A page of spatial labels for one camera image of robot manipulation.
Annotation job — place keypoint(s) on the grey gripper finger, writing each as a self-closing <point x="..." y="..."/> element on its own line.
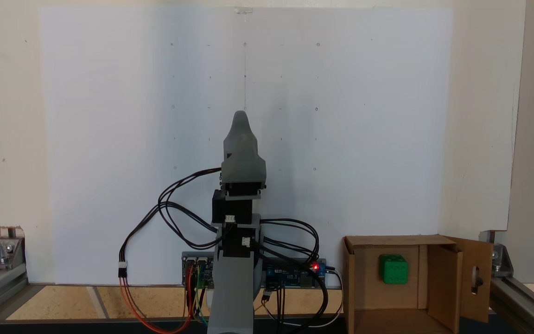
<point x="241" y="137"/>

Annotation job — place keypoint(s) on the green die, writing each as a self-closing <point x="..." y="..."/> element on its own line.
<point x="393" y="269"/>

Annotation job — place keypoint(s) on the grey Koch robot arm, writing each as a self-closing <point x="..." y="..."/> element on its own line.
<point x="232" y="287"/>

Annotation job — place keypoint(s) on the small board with grey ports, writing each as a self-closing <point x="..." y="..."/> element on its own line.
<point x="206" y="273"/>

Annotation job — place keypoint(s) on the blue board with red LED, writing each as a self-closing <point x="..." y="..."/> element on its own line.
<point x="290" y="277"/>

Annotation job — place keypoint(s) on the clear tape strip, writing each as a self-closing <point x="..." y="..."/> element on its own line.
<point x="244" y="9"/>

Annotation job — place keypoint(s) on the white paper sheet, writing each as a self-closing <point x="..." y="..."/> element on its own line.
<point x="109" y="116"/>

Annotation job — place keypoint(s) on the brown cardboard box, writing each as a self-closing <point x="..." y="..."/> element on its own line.
<point x="434" y="283"/>

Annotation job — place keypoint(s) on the white backing board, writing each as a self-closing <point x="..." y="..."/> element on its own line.
<point x="12" y="116"/>

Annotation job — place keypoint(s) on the metal corner bracket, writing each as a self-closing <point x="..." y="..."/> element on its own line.
<point x="6" y="253"/>
<point x="502" y="262"/>

